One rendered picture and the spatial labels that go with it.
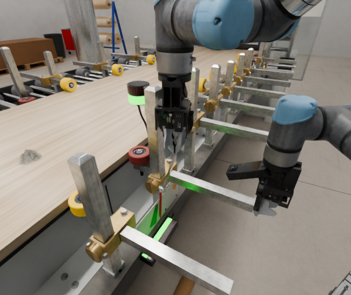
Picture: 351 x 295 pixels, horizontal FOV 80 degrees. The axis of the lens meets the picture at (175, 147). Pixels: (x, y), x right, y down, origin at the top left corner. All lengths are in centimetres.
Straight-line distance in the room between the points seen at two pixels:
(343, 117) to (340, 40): 894
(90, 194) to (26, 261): 37
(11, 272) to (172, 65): 66
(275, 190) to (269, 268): 106
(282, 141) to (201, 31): 29
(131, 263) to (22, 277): 30
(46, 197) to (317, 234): 171
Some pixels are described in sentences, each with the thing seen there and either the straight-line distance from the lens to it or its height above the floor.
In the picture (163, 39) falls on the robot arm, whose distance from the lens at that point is 43.
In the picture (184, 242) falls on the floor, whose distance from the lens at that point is 158.
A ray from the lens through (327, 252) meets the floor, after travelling 183.
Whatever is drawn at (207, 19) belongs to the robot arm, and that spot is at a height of 132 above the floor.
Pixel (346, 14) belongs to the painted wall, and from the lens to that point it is 940.
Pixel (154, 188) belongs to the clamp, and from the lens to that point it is 69.
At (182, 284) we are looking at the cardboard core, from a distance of 137.
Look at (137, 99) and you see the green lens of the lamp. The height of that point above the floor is 113.
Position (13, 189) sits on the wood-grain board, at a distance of 77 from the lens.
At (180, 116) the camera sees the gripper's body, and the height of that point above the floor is 114.
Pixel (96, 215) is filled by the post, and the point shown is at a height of 96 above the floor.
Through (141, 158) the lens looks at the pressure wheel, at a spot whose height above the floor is 90.
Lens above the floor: 133
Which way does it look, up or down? 33 degrees down
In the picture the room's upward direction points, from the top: straight up
